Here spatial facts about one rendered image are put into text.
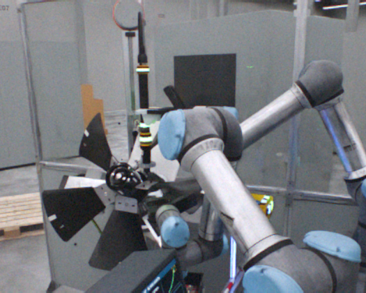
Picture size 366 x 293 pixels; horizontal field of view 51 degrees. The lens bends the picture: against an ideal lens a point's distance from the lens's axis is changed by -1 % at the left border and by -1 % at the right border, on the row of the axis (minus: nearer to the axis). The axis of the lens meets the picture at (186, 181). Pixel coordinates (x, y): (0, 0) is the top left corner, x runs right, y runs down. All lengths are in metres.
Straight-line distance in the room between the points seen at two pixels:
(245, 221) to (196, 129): 0.24
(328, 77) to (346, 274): 0.60
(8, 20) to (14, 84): 7.17
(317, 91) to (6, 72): 6.07
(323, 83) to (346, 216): 1.00
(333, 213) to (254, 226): 1.29
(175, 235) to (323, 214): 1.15
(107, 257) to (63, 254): 1.58
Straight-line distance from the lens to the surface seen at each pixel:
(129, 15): 2.12
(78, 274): 2.97
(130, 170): 1.47
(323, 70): 1.22
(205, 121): 0.92
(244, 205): 0.81
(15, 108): 6.93
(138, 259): 0.81
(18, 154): 7.03
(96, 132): 1.68
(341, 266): 0.84
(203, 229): 1.15
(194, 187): 1.41
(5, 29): 13.90
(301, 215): 2.09
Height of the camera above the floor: 1.62
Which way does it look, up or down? 17 degrees down
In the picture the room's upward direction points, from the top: 1 degrees counter-clockwise
